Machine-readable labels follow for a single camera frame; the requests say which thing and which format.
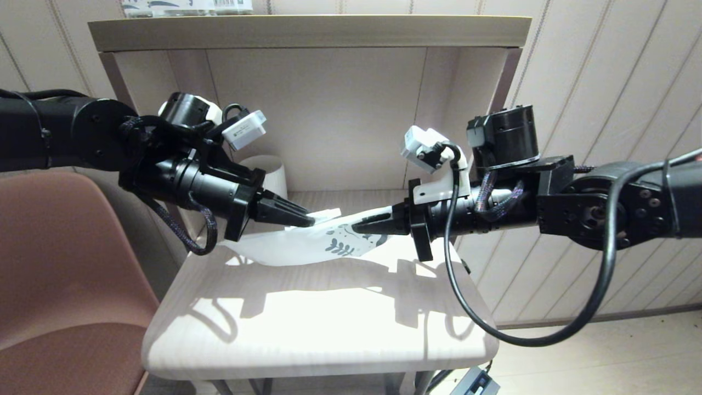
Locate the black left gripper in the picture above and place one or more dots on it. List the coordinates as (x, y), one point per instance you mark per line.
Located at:
(247, 208)

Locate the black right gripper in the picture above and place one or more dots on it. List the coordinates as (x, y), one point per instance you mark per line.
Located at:
(423, 230)

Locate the white floral plastic bag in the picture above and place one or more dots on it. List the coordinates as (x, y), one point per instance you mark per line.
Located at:
(296, 247)

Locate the white ribbed ceramic mug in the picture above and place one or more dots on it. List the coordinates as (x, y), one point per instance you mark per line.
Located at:
(274, 175)

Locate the light wooden desk with shelf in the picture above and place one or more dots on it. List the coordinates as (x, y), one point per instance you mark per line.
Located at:
(329, 109)

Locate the patterned package with barcode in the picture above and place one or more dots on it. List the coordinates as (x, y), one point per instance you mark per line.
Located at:
(186, 6)

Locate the reddish brown chair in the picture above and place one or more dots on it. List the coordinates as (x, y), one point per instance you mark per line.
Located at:
(66, 285)

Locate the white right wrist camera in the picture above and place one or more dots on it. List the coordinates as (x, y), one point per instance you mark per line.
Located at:
(428, 148)

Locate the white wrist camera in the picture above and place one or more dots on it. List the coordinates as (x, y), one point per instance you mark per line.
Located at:
(245, 130)
(428, 148)

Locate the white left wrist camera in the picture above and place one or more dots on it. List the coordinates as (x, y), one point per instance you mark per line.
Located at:
(245, 130)

